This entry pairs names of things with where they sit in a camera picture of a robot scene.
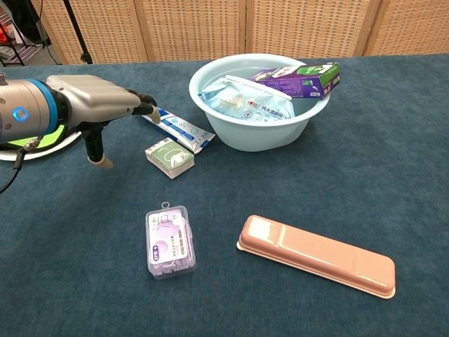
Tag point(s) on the black tripod stand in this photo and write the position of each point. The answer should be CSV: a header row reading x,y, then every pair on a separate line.
x,y
85,58

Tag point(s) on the small green white box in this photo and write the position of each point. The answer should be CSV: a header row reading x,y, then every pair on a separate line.
x,y
168,156

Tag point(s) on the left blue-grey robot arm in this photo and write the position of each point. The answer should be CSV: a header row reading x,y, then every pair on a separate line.
x,y
21,102

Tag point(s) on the dark teal table mat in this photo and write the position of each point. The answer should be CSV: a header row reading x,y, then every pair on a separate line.
x,y
315,182

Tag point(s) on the pink toothbrush case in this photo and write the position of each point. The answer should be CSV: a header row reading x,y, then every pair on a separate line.
x,y
315,254

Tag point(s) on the clear purple floss case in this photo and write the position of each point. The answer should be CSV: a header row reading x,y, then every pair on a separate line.
x,y
170,242

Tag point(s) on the black rack with clothes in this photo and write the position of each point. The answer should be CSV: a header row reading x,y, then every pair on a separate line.
x,y
26,21

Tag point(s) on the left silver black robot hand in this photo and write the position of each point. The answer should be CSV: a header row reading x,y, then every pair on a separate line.
x,y
91,96

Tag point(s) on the purple carton box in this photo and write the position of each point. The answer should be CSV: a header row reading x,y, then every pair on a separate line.
x,y
298,82

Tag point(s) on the woven wooden folding screen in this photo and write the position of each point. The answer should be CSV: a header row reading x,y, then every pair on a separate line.
x,y
193,28

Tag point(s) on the green cloth with black trim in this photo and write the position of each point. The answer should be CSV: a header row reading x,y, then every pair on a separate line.
x,y
52,137

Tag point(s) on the white blue toothpaste tube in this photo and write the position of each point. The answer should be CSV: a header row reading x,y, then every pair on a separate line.
x,y
182,128

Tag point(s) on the light blue plastic basin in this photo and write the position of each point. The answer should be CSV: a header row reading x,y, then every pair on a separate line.
x,y
259,137

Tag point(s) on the wet wipes pack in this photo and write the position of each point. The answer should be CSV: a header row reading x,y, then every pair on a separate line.
x,y
252,107

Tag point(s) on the white round plate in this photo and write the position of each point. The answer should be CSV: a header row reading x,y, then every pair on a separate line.
x,y
45,151

